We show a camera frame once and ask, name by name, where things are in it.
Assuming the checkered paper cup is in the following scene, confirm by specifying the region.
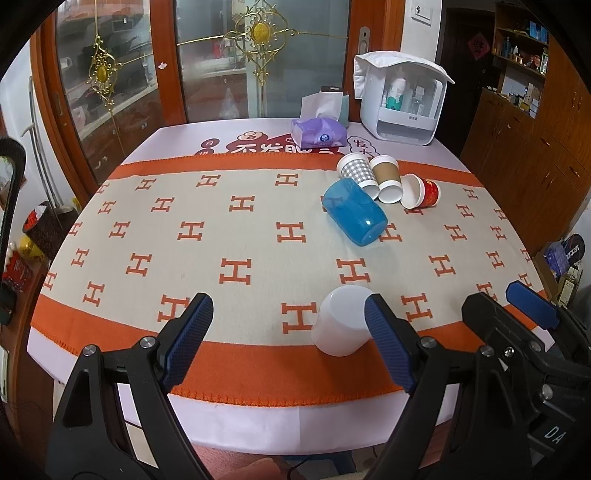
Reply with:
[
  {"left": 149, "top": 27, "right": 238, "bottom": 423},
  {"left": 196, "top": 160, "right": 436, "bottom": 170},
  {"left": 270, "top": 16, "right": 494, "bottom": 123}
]
[{"left": 336, "top": 154, "right": 380, "bottom": 191}]

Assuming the black round sign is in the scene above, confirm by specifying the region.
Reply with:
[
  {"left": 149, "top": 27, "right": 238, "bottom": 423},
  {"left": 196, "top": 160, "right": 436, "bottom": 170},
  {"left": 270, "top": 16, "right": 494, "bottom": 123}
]
[{"left": 560, "top": 233, "right": 587, "bottom": 265}]

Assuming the white bottle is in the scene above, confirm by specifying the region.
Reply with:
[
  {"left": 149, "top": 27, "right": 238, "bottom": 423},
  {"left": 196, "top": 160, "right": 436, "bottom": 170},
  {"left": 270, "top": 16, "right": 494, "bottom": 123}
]
[{"left": 387, "top": 76, "right": 410, "bottom": 112}]

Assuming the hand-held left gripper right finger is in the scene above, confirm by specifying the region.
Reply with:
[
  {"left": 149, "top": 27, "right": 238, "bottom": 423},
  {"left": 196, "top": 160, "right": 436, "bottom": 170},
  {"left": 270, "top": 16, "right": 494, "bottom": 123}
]
[{"left": 364, "top": 293, "right": 536, "bottom": 480}]

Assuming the dark woven basket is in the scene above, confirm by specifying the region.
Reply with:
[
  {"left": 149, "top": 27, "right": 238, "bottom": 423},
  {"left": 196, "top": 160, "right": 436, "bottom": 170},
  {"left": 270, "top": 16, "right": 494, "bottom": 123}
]
[{"left": 22, "top": 201, "right": 77, "bottom": 260}]

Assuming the blue plastic cup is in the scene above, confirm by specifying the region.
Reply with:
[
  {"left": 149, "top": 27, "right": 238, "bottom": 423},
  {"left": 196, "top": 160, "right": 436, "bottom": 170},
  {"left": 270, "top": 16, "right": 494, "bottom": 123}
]
[{"left": 322, "top": 178, "right": 389, "bottom": 247}]

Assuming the brown sleeve paper cup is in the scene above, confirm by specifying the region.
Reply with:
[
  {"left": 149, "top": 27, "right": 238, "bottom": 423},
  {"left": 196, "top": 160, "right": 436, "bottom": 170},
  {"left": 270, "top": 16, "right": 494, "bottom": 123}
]
[{"left": 369, "top": 154, "right": 404, "bottom": 205}]

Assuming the white storage organizer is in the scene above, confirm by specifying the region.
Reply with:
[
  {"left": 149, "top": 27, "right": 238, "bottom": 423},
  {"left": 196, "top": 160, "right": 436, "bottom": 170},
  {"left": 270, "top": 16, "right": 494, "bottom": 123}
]
[{"left": 358, "top": 65, "right": 446, "bottom": 147}]

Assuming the purple tissue pack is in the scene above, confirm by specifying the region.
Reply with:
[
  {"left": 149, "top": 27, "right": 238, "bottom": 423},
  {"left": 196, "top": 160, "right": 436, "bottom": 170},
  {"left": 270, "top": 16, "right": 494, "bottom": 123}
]
[{"left": 290, "top": 117, "right": 348, "bottom": 148}]

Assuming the red packet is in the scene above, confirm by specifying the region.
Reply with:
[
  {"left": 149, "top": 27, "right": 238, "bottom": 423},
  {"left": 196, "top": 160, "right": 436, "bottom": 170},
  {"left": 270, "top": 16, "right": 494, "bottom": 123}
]
[{"left": 2, "top": 251, "right": 34, "bottom": 292}]

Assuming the red paper cup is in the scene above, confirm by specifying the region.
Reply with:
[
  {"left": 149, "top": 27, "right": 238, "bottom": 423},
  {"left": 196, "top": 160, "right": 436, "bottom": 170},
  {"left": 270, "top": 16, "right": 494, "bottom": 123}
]
[{"left": 400, "top": 174, "right": 441, "bottom": 210}]

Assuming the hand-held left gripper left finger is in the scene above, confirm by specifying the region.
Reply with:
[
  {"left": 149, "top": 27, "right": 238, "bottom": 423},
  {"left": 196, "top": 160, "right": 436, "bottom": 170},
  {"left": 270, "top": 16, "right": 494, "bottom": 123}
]
[{"left": 45, "top": 292, "right": 214, "bottom": 480}]

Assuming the wooden shelf with bottles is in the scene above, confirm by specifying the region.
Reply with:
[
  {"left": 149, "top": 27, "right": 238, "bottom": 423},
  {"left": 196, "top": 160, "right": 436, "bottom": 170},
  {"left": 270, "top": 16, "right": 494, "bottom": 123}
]
[{"left": 488, "top": 0, "right": 555, "bottom": 121}]

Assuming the wooden glass door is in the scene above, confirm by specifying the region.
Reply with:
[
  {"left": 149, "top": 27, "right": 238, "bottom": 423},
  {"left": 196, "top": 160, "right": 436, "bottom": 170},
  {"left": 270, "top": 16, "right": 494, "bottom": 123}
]
[
  {"left": 173, "top": 0, "right": 370, "bottom": 127},
  {"left": 32, "top": 0, "right": 188, "bottom": 188}
]

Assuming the white wall switch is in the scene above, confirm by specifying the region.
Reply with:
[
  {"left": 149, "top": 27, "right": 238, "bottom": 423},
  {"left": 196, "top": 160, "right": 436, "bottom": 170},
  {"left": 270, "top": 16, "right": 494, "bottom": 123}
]
[{"left": 412, "top": 2, "right": 435, "bottom": 27}]

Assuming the gold door ornament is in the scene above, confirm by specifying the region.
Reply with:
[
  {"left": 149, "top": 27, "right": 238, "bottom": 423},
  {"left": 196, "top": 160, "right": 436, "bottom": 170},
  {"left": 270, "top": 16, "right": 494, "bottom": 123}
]
[
  {"left": 87, "top": 34, "right": 123, "bottom": 110},
  {"left": 225, "top": 8, "right": 297, "bottom": 88}
]

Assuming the orange patterned blanket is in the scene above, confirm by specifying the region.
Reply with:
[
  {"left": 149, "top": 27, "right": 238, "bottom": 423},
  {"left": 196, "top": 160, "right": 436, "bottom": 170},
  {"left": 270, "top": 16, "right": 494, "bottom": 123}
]
[{"left": 28, "top": 154, "right": 555, "bottom": 409}]

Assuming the wooden cabinet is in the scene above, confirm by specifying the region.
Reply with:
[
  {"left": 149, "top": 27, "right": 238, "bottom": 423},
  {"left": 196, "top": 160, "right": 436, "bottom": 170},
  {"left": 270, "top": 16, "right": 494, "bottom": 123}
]
[{"left": 461, "top": 41, "right": 591, "bottom": 259}]

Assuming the blue box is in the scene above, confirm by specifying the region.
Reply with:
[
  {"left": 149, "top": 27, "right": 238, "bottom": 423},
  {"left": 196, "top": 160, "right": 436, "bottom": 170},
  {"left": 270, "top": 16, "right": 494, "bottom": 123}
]
[{"left": 542, "top": 242, "right": 572, "bottom": 278}]

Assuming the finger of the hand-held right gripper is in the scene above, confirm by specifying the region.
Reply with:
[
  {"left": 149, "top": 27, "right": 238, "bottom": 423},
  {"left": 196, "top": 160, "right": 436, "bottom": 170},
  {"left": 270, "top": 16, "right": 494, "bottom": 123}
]
[
  {"left": 462, "top": 292, "right": 548, "bottom": 370},
  {"left": 505, "top": 281, "right": 591, "bottom": 370}
]

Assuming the white translucent plastic cup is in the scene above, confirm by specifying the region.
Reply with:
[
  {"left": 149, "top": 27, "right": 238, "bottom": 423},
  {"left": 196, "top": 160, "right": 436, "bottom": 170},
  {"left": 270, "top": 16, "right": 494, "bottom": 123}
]
[{"left": 311, "top": 285, "right": 374, "bottom": 357}]

